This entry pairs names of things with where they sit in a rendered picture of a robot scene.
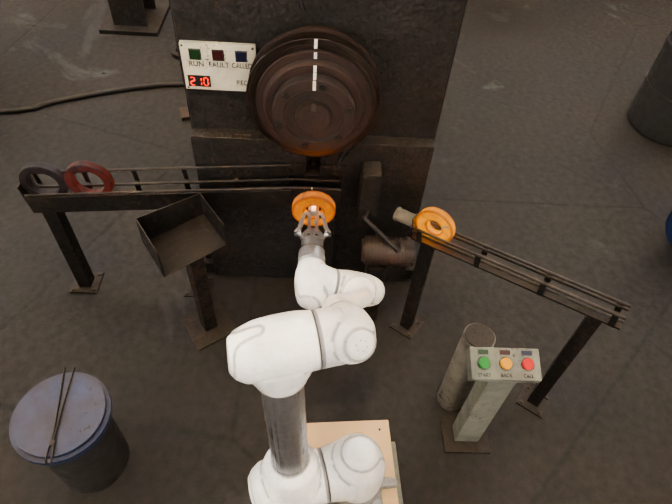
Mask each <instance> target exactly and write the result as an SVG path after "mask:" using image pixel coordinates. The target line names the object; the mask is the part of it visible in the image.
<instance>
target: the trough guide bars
mask: <svg viewBox="0 0 672 504"><path fill-rule="evenodd" d="M430 223H431V225H433V227H434V226H435V227H434V228H435V229H437V230H441V226H440V225H438V224H436V223H433V222H431V221H430ZM436 227H438V228H440V229H438V228H436ZM414 230H416V231H414ZM412 233H414V234H416V241H417V242H419V243H421V241H422V237H423V238H425V239H428V240H430V241H432V242H434V243H437V244H439V245H441V246H444V247H446V248H448V249H451V250H453V251H455V252H457V253H460V254H462V255H464V256H467V257H469V258H471V259H474V264H473V267H476V268H478V269H479V266H480V262H481V263H483V264H485V265H487V266H490V267H492V268H494V269H497V270H499V271H501V272H504V273H506V274H508V275H511V276H513V277H515V278H517V279H520V280H522V281H524V282H527V283H529V284H531V285H534V286H536V287H538V291H537V295H539V296H543V294H544V291H547V292H550V293H552V294H554V295H557V296H559V297H561V298H564V299H566V300H568V301H570V302H573V303H575V304H577V305H580V306H582V307H584V308H587V309H589V310H591V311H594V312H596V313H598V314H600V315H603V316H605V317H607V318H610V320H609V322H608V324H607V325H608V326H610V327H612V328H614V326H615V324H616V322H619V323H621V324H623V323H624V321H623V320H625V319H626V317H625V316H622V315H620V314H618V313H615V312H613V311H611V310H608V309H606V308H603V307H601V306H599V305H596V304H594V303H592V302H589V301H587V300H585V299H582V298H580V297H578V296H575V295H573V294H571V293H568V292H566V291H564V290H561V289H559V288H557V287H554V286H552V285H550V284H547V283H545V282H543V281H540V280H538V279H536V278H533V277H531V276H529V275H526V274H524V273H522V272H519V271H517V270H515V269H512V268H510V267H508V266H505V265H503V264H501V263H498V262H496V261H494V260H491V259H489V258H487V257H484V256H482V255H480V254H477V253H475V252H472V251H470V250H468V249H465V248H463V247H461V246H458V245H456V244H454V243H451V242H449V241H447V240H444V239H442V238H440V237H437V236H435V235H433V234H430V233H428V232H426V231H423V230H421V229H419V228H416V227H413V232H412ZM422 233H423V234H422ZM424 234H425V235H424ZM426 235H427V236H426ZM455 235H457V236H455ZM428 236H430V237H428ZM458 236H459V237H458ZM431 237H432V238H431ZM460 237H461V238H460ZM433 238H434V239H433ZM452 238H454V239H457V240H459V241H461V242H464V243H466V244H469V245H471V246H473V247H476V248H478V249H480V250H482V253H481V254H483V255H486V256H487V254H488V253H490V254H492V255H495V256H497V257H499V258H502V259H504V260H506V261H509V262H511V263H513V264H516V265H518V266H521V267H523V268H525V269H528V270H530V271H532V272H535V273H537V274H539V275H542V276H544V277H545V279H544V280H545V281H547V282H549V283H550V282H551V280H554V281H556V282H558V283H561V284H563V285H565V286H568V287H570V288H573V289H575V290H577V291H580V292H582V293H584V294H587V295H589V296H591V297H594V298H596V299H599V300H601V301H603V302H606V303H608V304H610V305H613V306H615V308H614V310H615V311H617V312H621V310H625V311H627V312H628V311H629V308H630V307H631V305H630V304H628V303H626V302H623V301H621V300H618V299H616V298H613V297H611V296H609V295H606V294H604V293H601V292H599V291H597V290H594V289H592V288H589V287H587V286H585V285H582V284H580V283H577V282H575V281H573V280H570V279H568V278H565V277H563V276H561V275H558V274H556V273H554V272H551V271H549V270H546V269H544V268H541V267H539V266H537V265H534V264H532V263H529V262H527V261H525V260H522V259H520V258H517V257H515V256H513V255H510V254H508V253H505V252H503V251H501V250H498V249H496V248H493V247H491V246H489V245H487V244H484V243H481V242H479V241H477V240H474V239H472V238H469V237H467V236H465V235H462V234H460V233H457V232H455V234H454V236H453V237H452ZM462 238H464V239H462ZM435 239H437V240H435ZM465 239H466V240H465ZM438 240H439V241H438ZM467 240H469V241H471V242H469V241H467ZM440 241H441V242H440ZM442 242H443V243H442ZM472 242H473V243H472ZM445 243H446V244H445ZM474 243H476V244H474ZM447 244H448V245H447ZM477 244H478V245H477ZM449 245H450V246H449ZM479 245H480V246H479ZM451 246H453V247H451ZM481 246H483V247H481ZM454 247H455V248H454ZM456 248H457V249H456ZM458 249H460V250H458ZM489 249H490V250H489ZM461 250H462V251H461ZM491 250H492V251H491ZM463 251H464V252H463ZM493 251H495V252H493ZM465 252H467V253H465ZM496 252H497V253H496ZM468 253H469V254H468ZM498 253H500V254H502V255H500V254H498ZM470 254H471V255H470ZM472 255H474V256H472ZM503 255H504V256H503ZM505 256H507V257H509V258H507V257H505ZM510 258H511V259H510ZM482 259H483V260H482ZM512 259H514V260H512ZM484 260H485V261H484ZM515 260H516V261H515ZM486 261H488V262H486ZM517 261H519V262H521V263H519V262H517ZM489 262H490V263H489ZM491 263H492V264H491ZM522 263H523V264H522ZM493 264H495V265H493ZM524 264H526V265H524ZM496 265H497V266H496ZM527 265H528V266H527ZM498 266H499V267H498ZM529 266H531V267H533V268H531V267H529ZM500 267H502V268H500ZM503 268H504V269H503ZM534 268H535V269H534ZM505 269H506V270H505ZM536 269H538V270H540V271H538V270H536ZM507 270H509V271H507ZM510 271H511V272H510ZM541 271H542V272H541ZM512 272H513V273H512ZM543 272H545V273H543ZM514 273H516V274H518V275H516V274H514ZM546 273H547V274H546ZM519 275H520V276H519ZM521 276H522V277H521ZM553 276H554V277H553ZM523 277H525V278H523ZM555 277H557V278H559V279H557V278H555ZM526 278H527V279H526ZM528 279H529V280H528ZM560 279H562V280H564V281H562V280H560ZM530 280H532V281H530ZM533 281H534V282H533ZM565 281H566V282H565ZM535 282H536V283H535ZM567 282H569V283H571V284H569V283H567ZM537 283H539V284H537ZM572 284H573V285H572ZM574 285H576V286H574ZM577 286H578V287H577ZM547 287H548V288H547ZM579 287H581V288H583V289H581V288H579ZM549 288H550V289H549ZM551 289H553V290H551ZM584 289H585V290H584ZM554 290H555V291H554ZM586 290H588V291H590V292H588V291H586ZM556 291H557V292H556ZM558 292H560V293H558ZM591 292H592V293H591ZM561 293H562V294H561ZM593 293H595V294H593ZM563 294H564V295H563ZM596 294H597V295H596ZM565 295H567V296H565ZM598 295H600V296H602V297H600V296H598ZM568 296H569V297H568ZM570 297H571V298H570ZM603 297H604V298H603ZM572 298H574V299H572ZM605 298H607V299H609V300H607V299H605ZM575 299H576V300H575ZM577 300H578V301H577ZM610 300H612V301H614V302H612V301H610ZM579 301H581V302H583V303H581V302H579ZM615 302H616V303H615ZM584 303H585V304H584ZM586 304H588V305H590V306H588V305H586ZM591 306H592V307H591ZM624 306H626V307H624ZM593 307H595V308H597V309H595V308H593ZM627 307H628V308H627ZM598 309H599V310H598ZM600 310H601V311H600ZM602 311H604V312H602ZM605 312H606V313H605ZM607 313H608V314H607ZM609 314H611V315H609ZM619 318H620V319H619ZM621 319H622V320H621Z"/></svg>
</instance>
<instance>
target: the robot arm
mask: <svg viewBox="0 0 672 504"><path fill-rule="evenodd" d="M311 216H315V228H311ZM307 217H308V225H307V229H306V230H305V231H304V232H303V233H302V234H301V231H302V228H303V225H304V223H305V220H306V218H307ZM319 218H320V219H321V222H322V226H323V229H324V234H323V233H322V232H321V231H320V230H319V229H318V226H319ZM294 236H295V237H297V236H298V237H300V240H301V248H300V250H299V253H298V266H297V269H296V272H295V280H294V286H295V296H296V300H297V302H298V304H299V305H300V306H301V307H303V308H305V309H308V310H298V311H288V312H282V313H277V314H272V315H268V316H264V317H260V318H257V319H254V320H251V321H249V322H247V323H245V324H243V325H241V326H239V327H238V328H236V329H235V330H233V331H232V332H231V334H230V335H229V336H228V337H227V339H226V349H227V361H228V369H229V373H230V375H231V376H232V377H233V378H234V379H235V380H237V381H239V382H241V383H244V384H253V385H254V386H255V387H256V388H257V389H258V390H259V391H260V392H261V396H262V402H263V409H264V416H265V421H266V426H267V432H268V439H269V445H270V449H269V450H268V451H267V453H266V455H265V457H264V459H263V460H261V461H259V462H258V463H257V464H256V465H255V466H254V467H253V468H252V469H251V471H250V474H249V476H248V488H249V494H250V498H251V502H252V504H383V500H382V490H384V489H392V488H397V486H396V485H397V479H394V478H390V477H385V476H384V473H385V460H384V457H383V454H382V451H381V448H380V447H379V445H378V444H377V443H376V442H375V441H374V440H373V439H372V438H371V437H369V436H367V435H365V434H361V433H352V434H347V435H345V436H343V437H341V438H340V439H338V440H336V441H334V442H332V443H329V444H327V445H325V446H322V447H320V448H314V449H313V448H312V447H311V446H310V445H309V444H308V440H307V424H306V407H305V391H304V385H305V383H306V382H307V380H308V378H309V376H310V375H311V373H312V372H313V371H317V370H321V369H326V368H330V367H335V366H340V365H344V364H358V363H361V362H364V361H365V360H367V359H368V358H369V357H370V356H371V355H372V354H373V352H374V350H375V348H376V342H377V340H376V329H375V325H374V323H373V321H372V319H371V318H370V316H369V315H368V314H367V313H366V311H365V310H364V309H362V308H365V307H370V306H374V305H377V304H379V303H380V302H381V301H382V299H383V297H384V294H385V288H384V285H383V283H382V281H380V280H379V279H378V278H376V277H375V276H373V275H370V274H366V273H362V272H358V271H352V270H340V269H335V268H332V267H329V266H327V265H326V264H325V250H324V249H323V242H324V240H325V238H327V237H328V238H330V237H331V231H330V230H329V228H328V225H327V222H326V218H325V215H324V213H323V212H322V213H320V212H319V207H318V206H309V207H308V212H303V214H302V217H301V219H300V222H299V224H298V227H297V228H296V229H295V230H294ZM321 306H322V308H320V307H321Z"/></svg>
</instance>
